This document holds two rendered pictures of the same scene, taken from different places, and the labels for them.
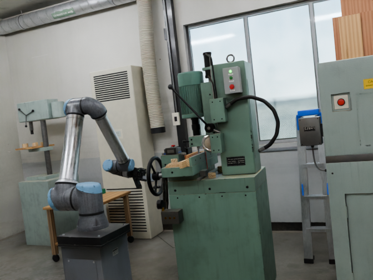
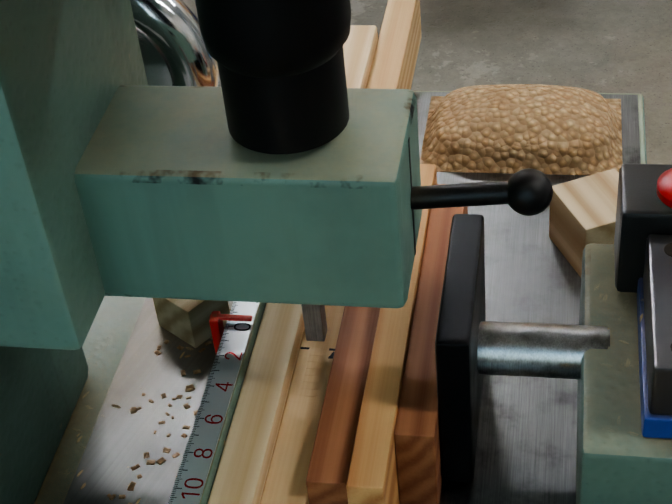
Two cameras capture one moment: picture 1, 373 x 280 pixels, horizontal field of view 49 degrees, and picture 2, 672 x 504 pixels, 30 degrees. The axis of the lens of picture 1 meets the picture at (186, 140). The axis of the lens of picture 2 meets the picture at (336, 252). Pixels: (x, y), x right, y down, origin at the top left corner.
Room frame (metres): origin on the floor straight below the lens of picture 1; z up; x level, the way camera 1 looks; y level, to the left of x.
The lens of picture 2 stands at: (3.23, -0.12, 1.36)
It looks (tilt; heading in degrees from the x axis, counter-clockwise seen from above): 40 degrees down; 173
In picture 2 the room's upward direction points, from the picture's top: 6 degrees counter-clockwise
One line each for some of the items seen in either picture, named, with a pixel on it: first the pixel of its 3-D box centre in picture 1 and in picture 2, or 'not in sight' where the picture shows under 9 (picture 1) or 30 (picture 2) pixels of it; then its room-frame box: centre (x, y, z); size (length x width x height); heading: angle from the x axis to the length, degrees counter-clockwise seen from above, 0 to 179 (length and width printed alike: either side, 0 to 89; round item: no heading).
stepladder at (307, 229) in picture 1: (315, 184); not in sight; (3.10, -0.95, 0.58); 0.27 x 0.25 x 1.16; 158
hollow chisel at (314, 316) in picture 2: not in sight; (311, 296); (2.79, -0.07, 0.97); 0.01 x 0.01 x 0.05; 70
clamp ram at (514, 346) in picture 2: (185, 154); (526, 349); (2.82, 0.02, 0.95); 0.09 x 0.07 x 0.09; 160
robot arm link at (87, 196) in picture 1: (88, 196); not in sight; (2.45, 0.63, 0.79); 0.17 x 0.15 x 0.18; 70
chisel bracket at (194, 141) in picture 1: (200, 141); (257, 204); (2.78, -0.09, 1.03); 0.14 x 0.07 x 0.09; 70
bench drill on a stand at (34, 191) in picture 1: (50, 170); not in sight; (4.56, 1.57, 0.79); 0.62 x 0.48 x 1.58; 63
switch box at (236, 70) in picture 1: (232, 80); not in sight; (2.54, -0.33, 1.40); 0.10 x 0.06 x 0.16; 70
